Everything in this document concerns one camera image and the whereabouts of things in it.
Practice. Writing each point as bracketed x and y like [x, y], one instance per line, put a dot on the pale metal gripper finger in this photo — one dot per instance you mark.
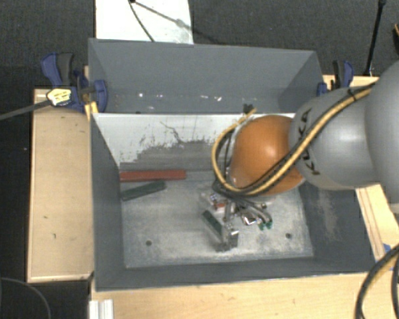
[212, 202]
[231, 236]

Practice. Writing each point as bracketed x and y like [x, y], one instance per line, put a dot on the dark green block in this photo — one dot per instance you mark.
[211, 221]
[143, 190]

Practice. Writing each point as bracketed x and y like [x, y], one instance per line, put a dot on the red-brown flat block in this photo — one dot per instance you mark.
[153, 175]

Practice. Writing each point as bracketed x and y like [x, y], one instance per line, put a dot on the grey metal bin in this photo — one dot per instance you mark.
[173, 78]

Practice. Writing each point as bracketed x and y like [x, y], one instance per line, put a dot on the pale wood flat board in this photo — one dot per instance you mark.
[60, 184]

